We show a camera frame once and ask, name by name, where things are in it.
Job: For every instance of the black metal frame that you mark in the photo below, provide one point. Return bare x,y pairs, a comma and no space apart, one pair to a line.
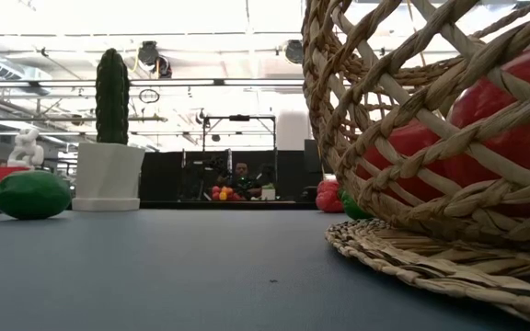
239,118

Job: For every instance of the small green lime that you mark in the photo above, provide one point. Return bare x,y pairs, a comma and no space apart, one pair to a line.
352,208

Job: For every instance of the white column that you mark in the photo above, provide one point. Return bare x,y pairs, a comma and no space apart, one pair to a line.
292,131

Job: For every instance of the white hexagonal plant pot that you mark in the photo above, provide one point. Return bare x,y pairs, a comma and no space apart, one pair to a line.
108,179

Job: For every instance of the round woven straw placemat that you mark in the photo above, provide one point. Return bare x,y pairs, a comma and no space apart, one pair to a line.
430,271

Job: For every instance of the red bell pepper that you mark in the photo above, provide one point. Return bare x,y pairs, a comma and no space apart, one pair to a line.
327,200

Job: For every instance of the white sculpture figure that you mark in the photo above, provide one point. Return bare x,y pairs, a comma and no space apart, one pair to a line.
26,151

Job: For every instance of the distant toy fruit pile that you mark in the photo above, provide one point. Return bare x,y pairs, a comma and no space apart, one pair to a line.
222,194

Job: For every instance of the red round fruit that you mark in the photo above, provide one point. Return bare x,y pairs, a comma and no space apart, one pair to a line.
412,138

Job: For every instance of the glossy red apple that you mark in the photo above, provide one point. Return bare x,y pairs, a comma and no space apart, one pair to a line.
481,106

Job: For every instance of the red box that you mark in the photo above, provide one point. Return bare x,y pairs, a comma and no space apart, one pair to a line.
3,174

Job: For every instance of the person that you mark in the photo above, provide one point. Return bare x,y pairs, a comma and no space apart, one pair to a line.
242,171

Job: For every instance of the long ceiling light bar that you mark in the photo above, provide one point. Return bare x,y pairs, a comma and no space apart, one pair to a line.
246,82

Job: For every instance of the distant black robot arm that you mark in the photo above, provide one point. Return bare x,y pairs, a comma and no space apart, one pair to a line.
207,165

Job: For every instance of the black cabinet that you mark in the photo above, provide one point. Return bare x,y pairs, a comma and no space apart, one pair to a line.
312,158

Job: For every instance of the grey ceiling pipe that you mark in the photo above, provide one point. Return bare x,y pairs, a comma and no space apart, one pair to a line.
39,118

